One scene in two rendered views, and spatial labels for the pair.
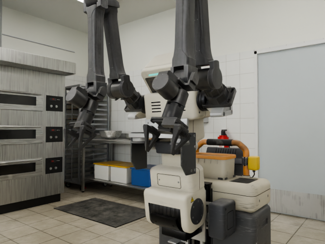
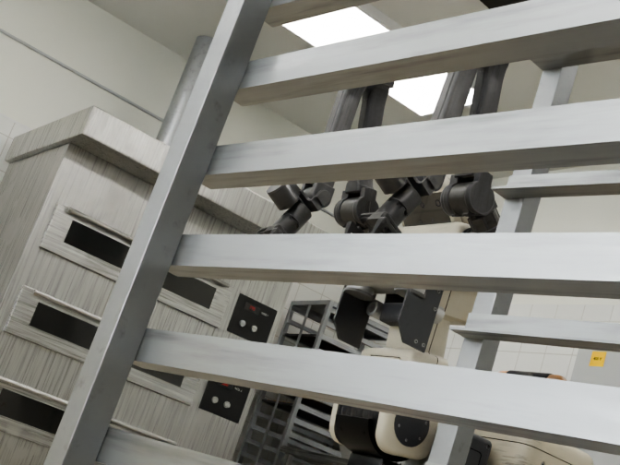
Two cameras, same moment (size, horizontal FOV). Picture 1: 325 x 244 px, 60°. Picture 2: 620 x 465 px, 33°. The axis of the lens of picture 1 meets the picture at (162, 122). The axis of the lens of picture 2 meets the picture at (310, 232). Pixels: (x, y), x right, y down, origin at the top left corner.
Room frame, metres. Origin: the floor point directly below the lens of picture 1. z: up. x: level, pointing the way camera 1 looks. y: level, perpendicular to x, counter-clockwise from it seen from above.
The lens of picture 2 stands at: (-1.22, -0.69, 0.40)
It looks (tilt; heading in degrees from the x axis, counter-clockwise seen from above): 16 degrees up; 22
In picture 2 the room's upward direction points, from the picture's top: 19 degrees clockwise
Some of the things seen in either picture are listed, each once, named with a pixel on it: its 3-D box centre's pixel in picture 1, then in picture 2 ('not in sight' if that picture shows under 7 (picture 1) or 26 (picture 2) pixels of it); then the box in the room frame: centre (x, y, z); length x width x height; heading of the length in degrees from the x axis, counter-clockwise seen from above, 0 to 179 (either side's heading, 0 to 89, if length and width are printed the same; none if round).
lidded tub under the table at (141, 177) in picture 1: (149, 175); not in sight; (4.25, 0.19, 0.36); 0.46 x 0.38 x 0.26; 144
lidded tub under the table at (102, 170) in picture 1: (111, 170); not in sight; (4.77, 0.86, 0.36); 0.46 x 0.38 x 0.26; 140
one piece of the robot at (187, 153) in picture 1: (163, 144); (390, 303); (1.16, 0.00, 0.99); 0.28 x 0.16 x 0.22; 52
